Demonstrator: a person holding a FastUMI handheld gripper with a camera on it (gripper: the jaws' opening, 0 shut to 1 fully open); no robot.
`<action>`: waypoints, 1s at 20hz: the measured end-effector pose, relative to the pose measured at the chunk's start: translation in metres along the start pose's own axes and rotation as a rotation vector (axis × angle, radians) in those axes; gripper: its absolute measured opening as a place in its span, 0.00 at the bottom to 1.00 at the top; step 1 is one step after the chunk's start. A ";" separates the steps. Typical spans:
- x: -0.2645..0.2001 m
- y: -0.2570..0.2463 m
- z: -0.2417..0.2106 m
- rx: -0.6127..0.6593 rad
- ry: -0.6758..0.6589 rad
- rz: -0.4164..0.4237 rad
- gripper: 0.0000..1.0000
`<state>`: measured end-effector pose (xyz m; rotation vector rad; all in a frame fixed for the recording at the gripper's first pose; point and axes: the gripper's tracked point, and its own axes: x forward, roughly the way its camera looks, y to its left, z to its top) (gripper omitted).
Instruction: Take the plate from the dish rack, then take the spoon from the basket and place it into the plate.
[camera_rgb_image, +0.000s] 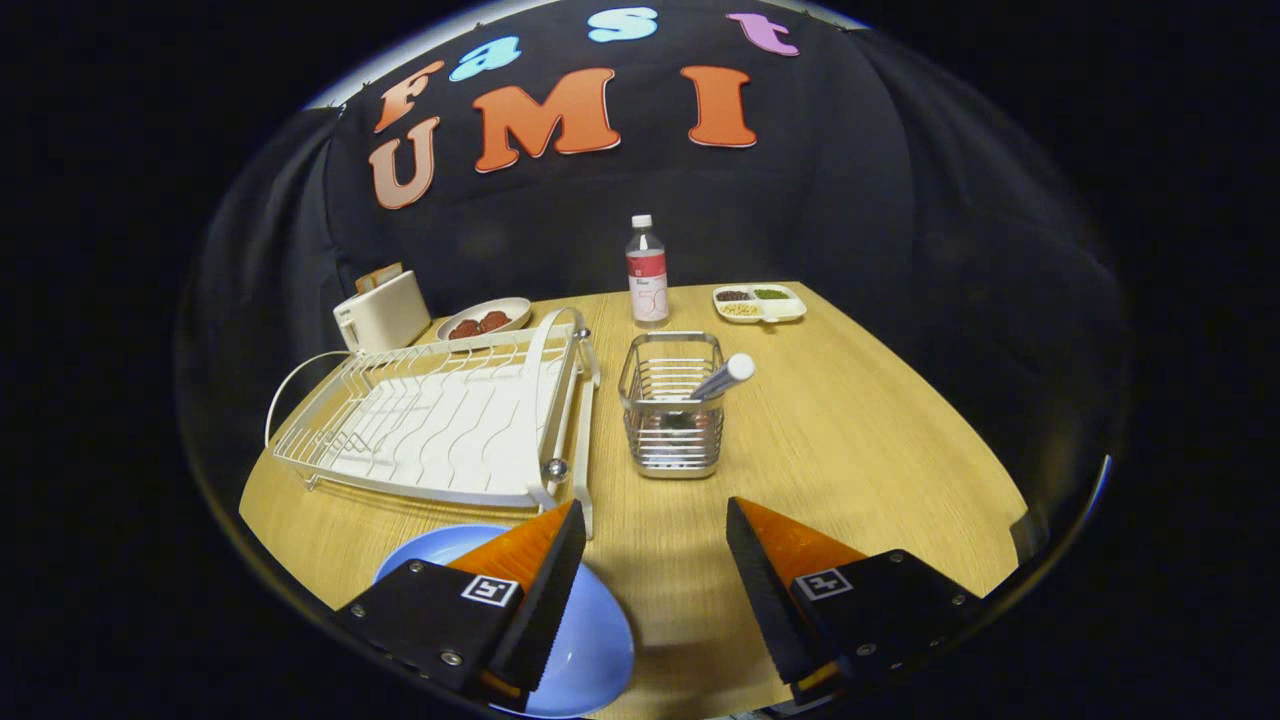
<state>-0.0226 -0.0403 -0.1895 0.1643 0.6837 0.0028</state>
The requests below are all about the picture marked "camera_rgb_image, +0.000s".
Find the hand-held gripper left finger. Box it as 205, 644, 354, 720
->
335, 500, 588, 713

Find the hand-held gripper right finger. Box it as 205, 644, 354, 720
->
725, 497, 986, 706

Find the blue plate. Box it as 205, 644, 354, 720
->
373, 524, 636, 719

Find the white wire dish rack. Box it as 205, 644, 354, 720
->
264, 307, 602, 541

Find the metal wire basket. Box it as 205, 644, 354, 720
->
618, 331, 726, 480

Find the metal spoon with checkered handle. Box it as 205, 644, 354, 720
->
660, 353, 756, 431

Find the beige round dish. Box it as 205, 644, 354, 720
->
437, 297, 533, 342

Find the white plastic drip tray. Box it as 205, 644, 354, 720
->
300, 360, 561, 506

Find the white divided snack tray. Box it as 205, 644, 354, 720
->
712, 284, 807, 325

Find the clear bottle with red label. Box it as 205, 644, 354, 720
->
626, 214, 670, 329

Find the white toaster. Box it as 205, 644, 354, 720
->
333, 270, 433, 355

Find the black backdrop cloth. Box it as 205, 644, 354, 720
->
175, 0, 1131, 561

